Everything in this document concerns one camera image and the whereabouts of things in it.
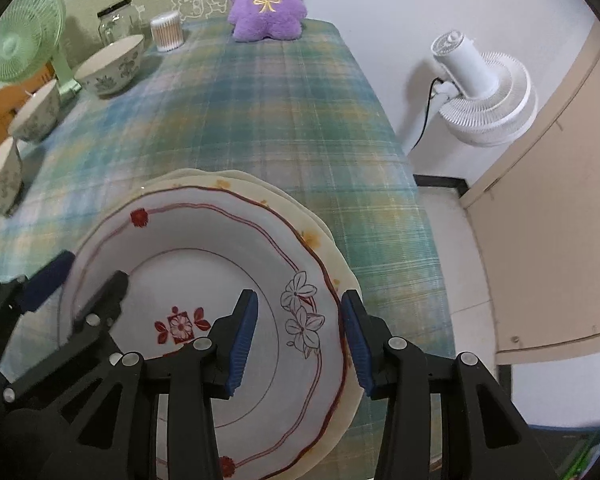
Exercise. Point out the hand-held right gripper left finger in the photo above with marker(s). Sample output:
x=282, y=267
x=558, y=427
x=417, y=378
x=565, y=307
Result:
x=242, y=340

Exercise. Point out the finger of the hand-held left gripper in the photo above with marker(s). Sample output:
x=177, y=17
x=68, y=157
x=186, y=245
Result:
x=47, y=277
x=100, y=305

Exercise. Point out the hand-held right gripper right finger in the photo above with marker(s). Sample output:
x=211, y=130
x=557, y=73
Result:
x=355, y=340

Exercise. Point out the white red-rimmed plate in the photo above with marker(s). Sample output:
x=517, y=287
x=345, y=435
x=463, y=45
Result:
x=180, y=270

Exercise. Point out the cream floral ceramic bowl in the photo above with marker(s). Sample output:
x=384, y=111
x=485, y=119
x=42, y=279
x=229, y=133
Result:
x=112, y=67
x=0, y=180
x=35, y=110

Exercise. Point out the small yellow floral plate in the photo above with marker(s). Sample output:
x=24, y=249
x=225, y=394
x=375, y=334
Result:
x=312, y=240

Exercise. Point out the green desk fan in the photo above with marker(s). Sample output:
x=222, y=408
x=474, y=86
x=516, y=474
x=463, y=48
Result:
x=15, y=45

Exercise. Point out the beige door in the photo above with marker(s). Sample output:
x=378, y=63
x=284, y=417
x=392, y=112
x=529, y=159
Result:
x=555, y=210

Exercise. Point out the blue green cloth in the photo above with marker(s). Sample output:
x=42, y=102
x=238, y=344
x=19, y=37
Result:
x=580, y=452

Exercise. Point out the glass jar with red lid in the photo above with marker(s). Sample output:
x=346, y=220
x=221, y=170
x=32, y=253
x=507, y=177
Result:
x=112, y=25

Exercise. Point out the cotton swab container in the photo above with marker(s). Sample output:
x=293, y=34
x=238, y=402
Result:
x=167, y=32

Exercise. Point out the white floor fan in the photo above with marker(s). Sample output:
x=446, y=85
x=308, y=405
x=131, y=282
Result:
x=485, y=90

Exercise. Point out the purple plush rabbit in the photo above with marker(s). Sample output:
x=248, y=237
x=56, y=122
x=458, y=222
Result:
x=265, y=15

